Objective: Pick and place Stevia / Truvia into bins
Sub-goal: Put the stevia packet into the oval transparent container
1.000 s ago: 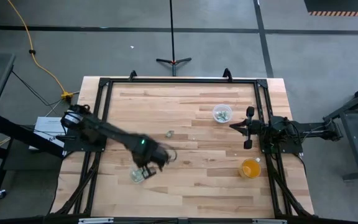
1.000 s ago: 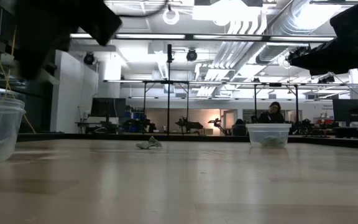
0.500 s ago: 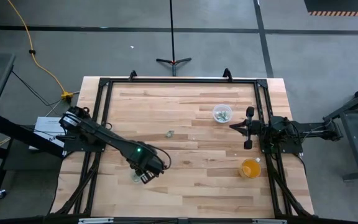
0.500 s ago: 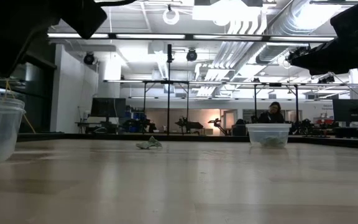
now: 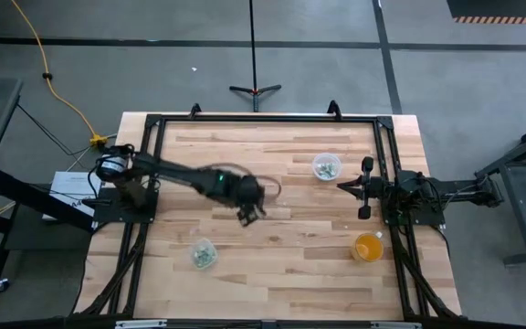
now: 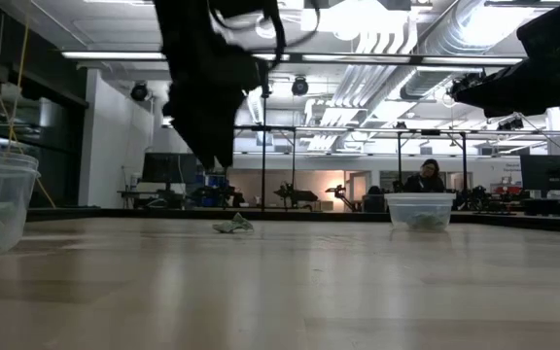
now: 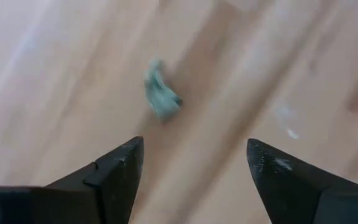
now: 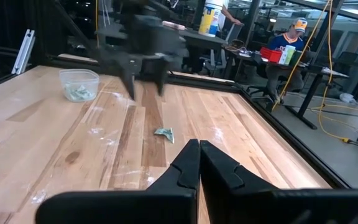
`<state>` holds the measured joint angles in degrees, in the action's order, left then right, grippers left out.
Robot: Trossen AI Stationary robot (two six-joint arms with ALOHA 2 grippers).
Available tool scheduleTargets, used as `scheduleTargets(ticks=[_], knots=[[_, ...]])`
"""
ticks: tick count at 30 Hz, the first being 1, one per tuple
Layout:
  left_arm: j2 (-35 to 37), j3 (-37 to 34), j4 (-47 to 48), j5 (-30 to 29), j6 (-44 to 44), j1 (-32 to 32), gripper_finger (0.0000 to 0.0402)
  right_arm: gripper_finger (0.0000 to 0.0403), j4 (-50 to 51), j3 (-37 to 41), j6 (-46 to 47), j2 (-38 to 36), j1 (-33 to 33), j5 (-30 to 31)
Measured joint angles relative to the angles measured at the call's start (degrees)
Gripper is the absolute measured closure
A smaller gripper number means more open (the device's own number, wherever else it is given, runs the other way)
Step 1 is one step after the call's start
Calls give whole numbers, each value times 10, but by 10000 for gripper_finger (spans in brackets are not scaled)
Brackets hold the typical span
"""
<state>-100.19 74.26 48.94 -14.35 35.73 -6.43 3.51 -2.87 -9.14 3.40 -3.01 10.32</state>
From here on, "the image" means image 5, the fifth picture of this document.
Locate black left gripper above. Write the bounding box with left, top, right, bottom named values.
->
left=235, top=175, right=268, bottom=228

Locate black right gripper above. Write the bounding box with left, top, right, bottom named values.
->
left=336, top=156, right=395, bottom=221

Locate clear round plastic bin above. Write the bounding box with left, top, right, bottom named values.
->
left=188, top=238, right=220, bottom=271
left=311, top=152, right=343, bottom=183

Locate orange filled clear container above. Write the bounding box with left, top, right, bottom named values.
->
left=350, top=231, right=385, bottom=264

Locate black tripod stand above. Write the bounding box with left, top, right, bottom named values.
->
left=228, top=0, right=283, bottom=113

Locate black metal cart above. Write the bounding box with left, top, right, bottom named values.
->
left=474, top=115, right=526, bottom=267

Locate white cardboard box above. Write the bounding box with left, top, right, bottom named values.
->
left=42, top=170, right=104, bottom=223

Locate black mat with striped edge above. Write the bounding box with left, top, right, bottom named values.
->
left=445, top=0, right=526, bottom=26

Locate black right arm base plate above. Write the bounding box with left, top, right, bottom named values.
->
left=383, top=180, right=447, bottom=228

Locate black aluminium rig frame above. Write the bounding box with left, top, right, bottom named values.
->
left=68, top=100, right=464, bottom=329

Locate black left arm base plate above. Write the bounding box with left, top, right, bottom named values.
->
left=91, top=186, right=160, bottom=225

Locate thin black floor cable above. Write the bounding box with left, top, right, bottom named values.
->
left=16, top=103, right=96, bottom=159

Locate yellow extension cable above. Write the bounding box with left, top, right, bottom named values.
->
left=10, top=0, right=109, bottom=149

